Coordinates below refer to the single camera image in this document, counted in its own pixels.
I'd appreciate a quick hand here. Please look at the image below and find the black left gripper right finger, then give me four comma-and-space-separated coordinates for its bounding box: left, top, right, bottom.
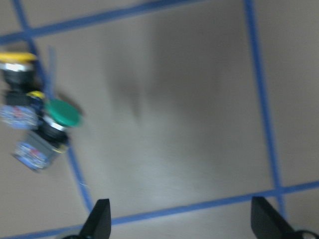
250, 196, 296, 239

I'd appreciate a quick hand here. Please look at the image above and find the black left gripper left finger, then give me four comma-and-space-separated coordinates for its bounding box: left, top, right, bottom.
78, 199, 111, 239

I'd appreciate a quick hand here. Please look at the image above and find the green push button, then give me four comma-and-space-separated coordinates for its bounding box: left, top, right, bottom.
13, 99, 82, 171

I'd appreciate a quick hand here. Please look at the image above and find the yellow push button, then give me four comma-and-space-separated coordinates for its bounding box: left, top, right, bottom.
0, 52, 45, 130

